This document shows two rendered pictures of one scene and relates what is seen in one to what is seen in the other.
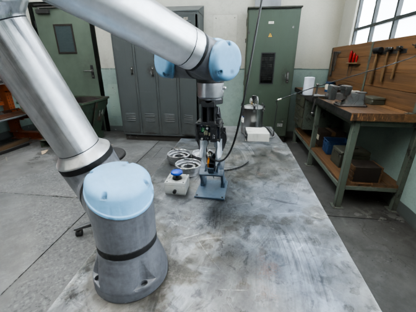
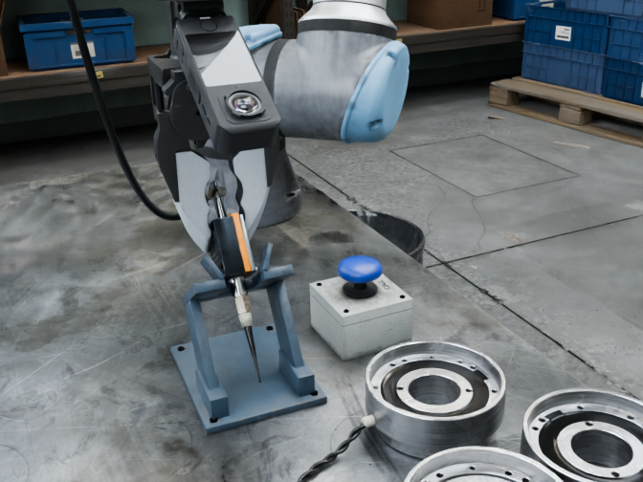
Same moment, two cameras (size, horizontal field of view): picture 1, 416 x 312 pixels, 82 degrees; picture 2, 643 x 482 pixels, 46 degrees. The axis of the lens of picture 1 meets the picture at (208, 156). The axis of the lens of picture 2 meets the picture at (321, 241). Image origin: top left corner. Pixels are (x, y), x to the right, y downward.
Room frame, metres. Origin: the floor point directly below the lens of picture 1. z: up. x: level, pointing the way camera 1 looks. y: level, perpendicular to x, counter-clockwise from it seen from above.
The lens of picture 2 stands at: (1.24, -0.24, 1.17)
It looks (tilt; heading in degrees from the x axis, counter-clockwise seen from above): 24 degrees down; 149
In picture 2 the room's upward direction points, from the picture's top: 2 degrees counter-clockwise
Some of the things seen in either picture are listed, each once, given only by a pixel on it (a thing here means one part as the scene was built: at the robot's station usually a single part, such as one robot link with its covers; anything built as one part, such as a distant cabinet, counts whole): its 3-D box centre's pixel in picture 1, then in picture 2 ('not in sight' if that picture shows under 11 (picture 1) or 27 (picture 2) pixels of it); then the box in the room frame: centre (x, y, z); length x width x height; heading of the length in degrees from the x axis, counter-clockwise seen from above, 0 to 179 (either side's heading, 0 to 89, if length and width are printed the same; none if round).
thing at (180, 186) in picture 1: (176, 184); (357, 307); (0.73, 0.11, 0.82); 0.08 x 0.07 x 0.05; 173
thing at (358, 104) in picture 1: (330, 109); not in sight; (2.76, -1.42, 0.71); 2.01 x 0.82 x 1.41; 173
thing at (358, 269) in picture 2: (177, 176); (360, 286); (0.74, 0.11, 0.85); 0.04 x 0.04 x 0.05
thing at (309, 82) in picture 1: (308, 85); not in sight; (2.88, -1.17, 0.96); 0.12 x 0.11 x 0.20; 83
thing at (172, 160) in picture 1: (179, 157); (600, 458); (0.99, 0.13, 0.82); 0.10 x 0.10 x 0.04
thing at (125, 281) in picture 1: (129, 252); (242, 171); (0.39, 0.16, 0.85); 0.15 x 0.15 x 0.10
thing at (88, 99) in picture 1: (70, 121); not in sight; (3.71, 2.18, 0.35); 1.04 x 0.74 x 0.70; 83
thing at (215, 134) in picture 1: (210, 119); (202, 58); (0.69, -0.01, 1.06); 0.09 x 0.08 x 0.12; 170
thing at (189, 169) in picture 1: (188, 168); (433, 399); (0.87, 0.08, 0.82); 0.10 x 0.10 x 0.04
